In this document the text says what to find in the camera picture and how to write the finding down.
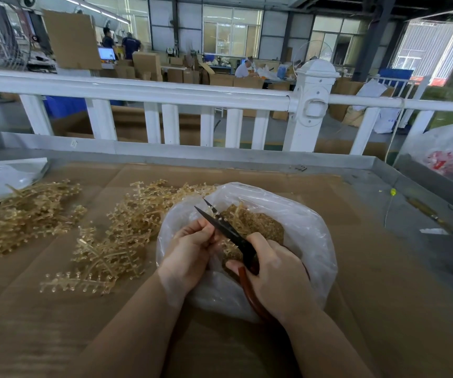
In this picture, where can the person's right thumb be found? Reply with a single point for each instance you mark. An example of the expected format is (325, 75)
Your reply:
(239, 267)

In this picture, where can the computer monitor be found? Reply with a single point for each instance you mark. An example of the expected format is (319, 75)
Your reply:
(106, 53)

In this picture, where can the stack of cardboard boxes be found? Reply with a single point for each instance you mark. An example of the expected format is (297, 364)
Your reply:
(171, 68)

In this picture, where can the person's right hand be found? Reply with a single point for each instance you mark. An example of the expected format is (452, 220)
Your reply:
(281, 279)

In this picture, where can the white fence railing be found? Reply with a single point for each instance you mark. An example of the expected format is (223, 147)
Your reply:
(171, 96)

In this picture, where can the crumpled clear plastic sheet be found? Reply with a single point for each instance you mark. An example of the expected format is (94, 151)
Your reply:
(2, 177)

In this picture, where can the brown cardboard table liner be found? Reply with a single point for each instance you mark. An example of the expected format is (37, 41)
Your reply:
(368, 310)

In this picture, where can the white bag with red print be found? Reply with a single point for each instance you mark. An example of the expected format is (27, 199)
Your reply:
(447, 151)

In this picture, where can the large pile of amber sprues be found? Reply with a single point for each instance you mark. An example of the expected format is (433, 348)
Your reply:
(128, 236)

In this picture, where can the wooden stick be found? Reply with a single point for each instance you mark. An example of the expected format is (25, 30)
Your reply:
(427, 212)

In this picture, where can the blue plastic crate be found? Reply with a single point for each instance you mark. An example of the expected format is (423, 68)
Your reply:
(395, 76)

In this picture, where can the heap of trimmed amber pieces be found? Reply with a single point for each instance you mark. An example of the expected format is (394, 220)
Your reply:
(262, 226)

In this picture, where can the large upright cardboard sheet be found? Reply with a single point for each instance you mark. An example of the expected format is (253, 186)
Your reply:
(73, 39)

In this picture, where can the clear plastic bag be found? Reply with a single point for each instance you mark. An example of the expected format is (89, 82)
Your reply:
(309, 240)

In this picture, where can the small amber sprue piece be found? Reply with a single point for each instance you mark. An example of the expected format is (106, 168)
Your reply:
(219, 232)

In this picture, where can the white woven sack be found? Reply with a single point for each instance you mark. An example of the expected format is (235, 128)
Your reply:
(380, 110)

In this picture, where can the person's left forearm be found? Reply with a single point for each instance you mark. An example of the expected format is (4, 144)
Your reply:
(132, 334)

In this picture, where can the person's left hand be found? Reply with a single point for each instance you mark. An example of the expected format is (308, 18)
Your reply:
(185, 259)

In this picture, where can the small pile of amber sprues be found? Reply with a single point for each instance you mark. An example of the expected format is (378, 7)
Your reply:
(21, 220)

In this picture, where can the person's left thumb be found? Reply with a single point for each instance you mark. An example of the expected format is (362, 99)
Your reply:
(210, 242)

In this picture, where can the person's right forearm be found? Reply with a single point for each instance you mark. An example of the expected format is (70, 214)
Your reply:
(325, 346)

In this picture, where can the round pedestal fan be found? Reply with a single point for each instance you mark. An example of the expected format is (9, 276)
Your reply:
(313, 51)

